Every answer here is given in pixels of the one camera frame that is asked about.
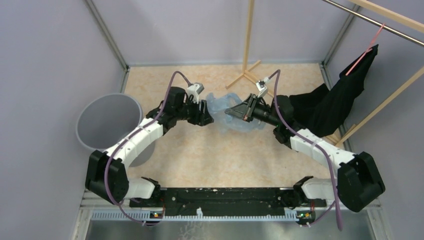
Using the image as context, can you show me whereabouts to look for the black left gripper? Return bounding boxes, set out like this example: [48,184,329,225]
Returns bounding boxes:
[175,96,214,126]

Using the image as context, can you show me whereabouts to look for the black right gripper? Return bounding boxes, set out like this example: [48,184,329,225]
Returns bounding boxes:
[225,93,281,127]

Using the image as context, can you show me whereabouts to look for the blue plastic trash bag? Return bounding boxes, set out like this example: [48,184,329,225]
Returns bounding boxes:
[205,92,268,135]

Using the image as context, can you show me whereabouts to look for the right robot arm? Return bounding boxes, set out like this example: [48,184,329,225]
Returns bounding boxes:
[225,93,386,213]

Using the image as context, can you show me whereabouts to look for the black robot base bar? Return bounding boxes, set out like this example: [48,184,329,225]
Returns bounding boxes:
[129,187,327,217]

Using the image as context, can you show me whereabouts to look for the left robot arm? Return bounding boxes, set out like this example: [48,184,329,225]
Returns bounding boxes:
[85,82,214,207]

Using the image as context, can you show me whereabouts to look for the grey round trash bin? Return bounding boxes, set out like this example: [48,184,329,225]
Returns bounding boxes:
[75,93,145,165]

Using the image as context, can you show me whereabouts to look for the black hanging t-shirt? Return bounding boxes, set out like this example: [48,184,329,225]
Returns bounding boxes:
[289,44,379,138]

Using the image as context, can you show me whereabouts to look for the pink clothes hanger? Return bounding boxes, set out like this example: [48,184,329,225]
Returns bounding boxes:
[345,23,386,76]

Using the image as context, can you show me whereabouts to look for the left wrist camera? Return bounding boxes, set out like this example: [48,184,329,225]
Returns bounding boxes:
[186,82,205,103]

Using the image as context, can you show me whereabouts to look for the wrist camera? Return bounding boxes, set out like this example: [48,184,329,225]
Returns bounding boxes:
[255,77,270,98]
[186,82,205,103]

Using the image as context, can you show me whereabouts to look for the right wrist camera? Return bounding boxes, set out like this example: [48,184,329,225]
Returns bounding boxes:
[255,77,270,98]

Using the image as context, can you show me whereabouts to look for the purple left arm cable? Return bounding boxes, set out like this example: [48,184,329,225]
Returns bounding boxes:
[103,70,193,227]

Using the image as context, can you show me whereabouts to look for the white slotted cable duct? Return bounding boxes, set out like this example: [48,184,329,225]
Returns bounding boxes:
[91,208,299,222]

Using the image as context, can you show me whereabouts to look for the metal hanging rail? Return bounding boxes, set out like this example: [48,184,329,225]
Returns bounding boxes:
[323,0,424,47]

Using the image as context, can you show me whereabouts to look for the wooden clothes rack frame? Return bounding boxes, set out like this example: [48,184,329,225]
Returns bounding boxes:
[225,0,424,145]

